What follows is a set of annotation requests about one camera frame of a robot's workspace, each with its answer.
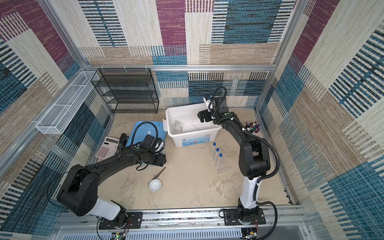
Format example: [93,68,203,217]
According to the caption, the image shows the clear acrylic test tube rack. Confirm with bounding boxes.
[212,149,230,174]

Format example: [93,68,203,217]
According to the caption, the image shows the test tube blue cap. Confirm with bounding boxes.
[211,142,217,160]
[213,148,220,165]
[215,153,223,170]

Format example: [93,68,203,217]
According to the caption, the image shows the white mesh wall basket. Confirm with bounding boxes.
[36,71,95,135]

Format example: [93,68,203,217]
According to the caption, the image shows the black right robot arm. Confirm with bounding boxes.
[198,95,280,224]

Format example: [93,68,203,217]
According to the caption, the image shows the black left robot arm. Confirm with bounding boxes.
[57,134,166,225]

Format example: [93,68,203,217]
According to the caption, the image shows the white ceramic mortar bowl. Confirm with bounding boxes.
[149,179,162,192]

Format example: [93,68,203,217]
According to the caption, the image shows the white plastic storage bin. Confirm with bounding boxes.
[163,103,222,148]

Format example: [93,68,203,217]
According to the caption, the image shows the pink calculator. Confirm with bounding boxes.
[96,137,119,162]

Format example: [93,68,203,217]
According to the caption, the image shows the black metal tongs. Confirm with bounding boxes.
[153,167,167,180]

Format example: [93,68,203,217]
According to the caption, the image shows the pink metal pen bucket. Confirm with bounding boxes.
[245,122,260,134]

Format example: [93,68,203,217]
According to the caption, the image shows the blue plastic bin lid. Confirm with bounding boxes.
[126,121,166,147]

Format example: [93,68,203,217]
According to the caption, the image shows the clear glass flask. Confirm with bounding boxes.
[171,121,184,135]

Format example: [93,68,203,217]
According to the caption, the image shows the black wire shelf rack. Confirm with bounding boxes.
[91,68,160,114]

